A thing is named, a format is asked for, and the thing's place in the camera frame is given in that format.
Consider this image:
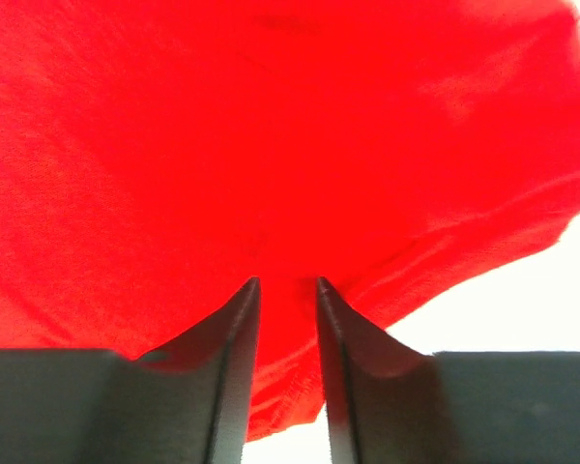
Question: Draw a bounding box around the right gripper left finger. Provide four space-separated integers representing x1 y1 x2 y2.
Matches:
0 278 261 464

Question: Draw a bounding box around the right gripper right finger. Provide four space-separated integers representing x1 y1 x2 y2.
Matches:
316 278 580 463

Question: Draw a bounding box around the red t shirt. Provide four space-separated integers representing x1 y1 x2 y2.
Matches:
0 1 580 440

